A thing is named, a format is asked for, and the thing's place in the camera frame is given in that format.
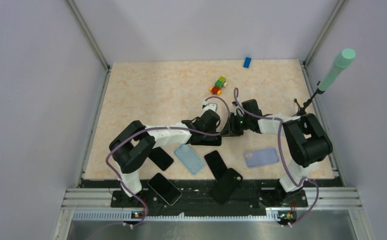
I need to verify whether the mint green microphone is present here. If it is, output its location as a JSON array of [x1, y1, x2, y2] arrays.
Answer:
[[316, 48, 356, 94]]

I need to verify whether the blue toy brick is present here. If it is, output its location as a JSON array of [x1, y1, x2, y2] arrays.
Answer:
[[243, 57, 252, 69]]

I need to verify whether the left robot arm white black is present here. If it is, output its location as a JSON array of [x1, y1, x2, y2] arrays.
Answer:
[[107, 102, 221, 207]]

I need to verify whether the light blue phone case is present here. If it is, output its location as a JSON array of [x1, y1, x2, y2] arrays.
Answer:
[[173, 144, 205, 176]]

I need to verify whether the black tripod stand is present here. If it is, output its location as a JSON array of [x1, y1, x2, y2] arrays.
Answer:
[[293, 88, 324, 117]]

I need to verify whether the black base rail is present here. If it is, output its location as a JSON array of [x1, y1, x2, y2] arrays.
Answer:
[[77, 178, 343, 220]]

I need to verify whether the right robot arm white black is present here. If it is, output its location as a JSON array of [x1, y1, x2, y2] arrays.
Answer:
[[222, 99, 333, 206]]

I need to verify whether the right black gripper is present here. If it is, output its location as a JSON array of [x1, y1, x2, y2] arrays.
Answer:
[[220, 113, 251, 138]]

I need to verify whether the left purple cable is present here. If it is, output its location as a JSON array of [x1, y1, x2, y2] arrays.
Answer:
[[105, 95, 231, 229]]

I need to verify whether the lavender phone case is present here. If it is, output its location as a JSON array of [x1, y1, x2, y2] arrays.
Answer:
[[244, 147, 279, 169]]

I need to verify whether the colourful toy block car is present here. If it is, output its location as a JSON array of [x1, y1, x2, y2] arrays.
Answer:
[[209, 76, 227, 96]]

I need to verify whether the black phone case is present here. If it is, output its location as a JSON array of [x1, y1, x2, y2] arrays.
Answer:
[[209, 168, 243, 205]]

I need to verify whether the silver-edged black phone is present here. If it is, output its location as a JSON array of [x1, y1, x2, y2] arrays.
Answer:
[[147, 173, 182, 206]]

